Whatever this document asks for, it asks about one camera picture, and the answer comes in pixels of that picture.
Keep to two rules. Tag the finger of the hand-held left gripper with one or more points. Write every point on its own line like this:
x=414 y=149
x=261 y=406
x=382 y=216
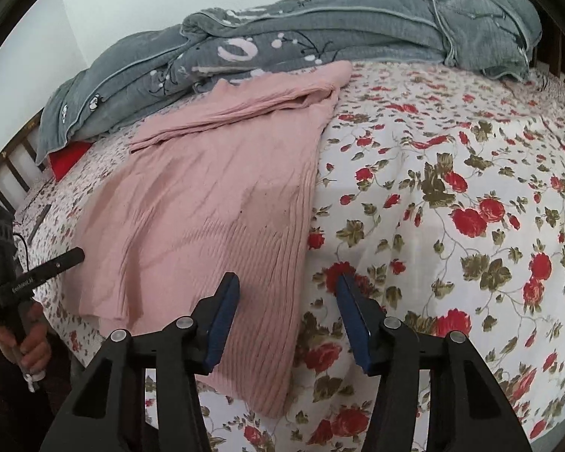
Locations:
x=61 y=263

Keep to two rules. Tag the grey printed blanket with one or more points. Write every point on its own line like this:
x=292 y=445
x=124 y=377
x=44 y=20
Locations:
x=310 y=19

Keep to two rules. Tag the small grey strip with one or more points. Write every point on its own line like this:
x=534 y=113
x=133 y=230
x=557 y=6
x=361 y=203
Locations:
x=42 y=219

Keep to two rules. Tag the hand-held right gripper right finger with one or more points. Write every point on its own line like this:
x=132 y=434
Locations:
x=353 y=320

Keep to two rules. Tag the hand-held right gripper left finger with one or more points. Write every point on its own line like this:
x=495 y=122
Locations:
x=222 y=320

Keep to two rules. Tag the person's left hand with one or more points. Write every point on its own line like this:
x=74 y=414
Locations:
x=28 y=353

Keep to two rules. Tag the wooden bed headboard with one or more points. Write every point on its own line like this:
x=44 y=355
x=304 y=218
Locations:
x=9 y=165

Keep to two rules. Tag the red pillow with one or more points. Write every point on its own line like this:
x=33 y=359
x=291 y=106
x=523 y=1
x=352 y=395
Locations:
x=68 y=160

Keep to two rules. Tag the floral bed sheet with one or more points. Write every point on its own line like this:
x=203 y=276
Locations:
x=452 y=150

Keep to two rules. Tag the pink knit sweater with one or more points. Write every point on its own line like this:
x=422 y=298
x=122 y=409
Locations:
x=193 y=197

